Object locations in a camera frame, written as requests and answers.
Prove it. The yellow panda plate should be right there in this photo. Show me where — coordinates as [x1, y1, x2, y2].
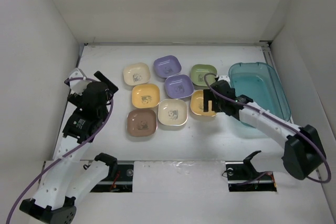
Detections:
[131, 83, 161, 109]
[190, 90, 216, 117]

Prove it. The green panda plate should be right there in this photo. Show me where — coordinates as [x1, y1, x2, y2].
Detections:
[190, 64, 217, 87]

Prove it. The cream panda plate back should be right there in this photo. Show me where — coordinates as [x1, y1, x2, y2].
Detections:
[123, 62, 151, 86]

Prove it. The cream panda plate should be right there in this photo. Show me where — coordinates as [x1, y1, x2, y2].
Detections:
[123, 62, 151, 86]
[158, 99, 188, 126]

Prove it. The purple panda plate front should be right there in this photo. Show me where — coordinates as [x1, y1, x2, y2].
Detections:
[164, 74, 194, 99]

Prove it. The purple panda plate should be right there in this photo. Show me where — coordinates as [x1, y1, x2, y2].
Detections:
[153, 55, 182, 79]
[164, 74, 194, 99]

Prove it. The teal plastic bin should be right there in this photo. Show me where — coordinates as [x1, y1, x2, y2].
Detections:
[228, 62, 291, 121]

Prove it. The cream panda plate front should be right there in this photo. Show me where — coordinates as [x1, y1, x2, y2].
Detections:
[158, 99, 188, 126]

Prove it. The brown panda plate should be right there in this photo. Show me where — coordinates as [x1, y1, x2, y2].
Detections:
[127, 109, 158, 137]

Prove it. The purple panda plate back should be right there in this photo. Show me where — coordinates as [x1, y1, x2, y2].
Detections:
[153, 55, 182, 79]

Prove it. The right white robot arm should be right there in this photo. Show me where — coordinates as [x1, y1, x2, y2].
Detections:
[203, 77, 332, 184]

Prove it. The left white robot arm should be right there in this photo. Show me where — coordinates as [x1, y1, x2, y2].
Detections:
[19, 69, 118, 223]

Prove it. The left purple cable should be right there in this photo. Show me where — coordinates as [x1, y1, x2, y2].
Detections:
[8, 76, 115, 224]

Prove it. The purple cable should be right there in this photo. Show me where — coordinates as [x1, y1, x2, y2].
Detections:
[203, 72, 330, 183]
[8, 76, 115, 224]

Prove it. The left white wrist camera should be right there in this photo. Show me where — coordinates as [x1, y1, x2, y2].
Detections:
[64, 68, 92, 95]

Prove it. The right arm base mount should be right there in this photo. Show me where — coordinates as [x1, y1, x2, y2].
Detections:
[222, 151, 277, 193]

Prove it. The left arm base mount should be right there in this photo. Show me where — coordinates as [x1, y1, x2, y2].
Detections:
[90, 162, 134, 193]

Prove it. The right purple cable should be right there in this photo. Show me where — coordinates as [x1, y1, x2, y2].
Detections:
[203, 72, 330, 183]

